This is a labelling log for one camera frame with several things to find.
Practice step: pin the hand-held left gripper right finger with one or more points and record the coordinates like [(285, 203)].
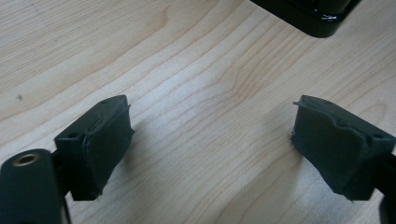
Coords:
[(336, 146)]

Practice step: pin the black wavy tray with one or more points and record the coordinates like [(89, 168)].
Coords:
[(311, 21)]

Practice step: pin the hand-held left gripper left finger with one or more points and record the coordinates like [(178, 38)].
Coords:
[(93, 149)]

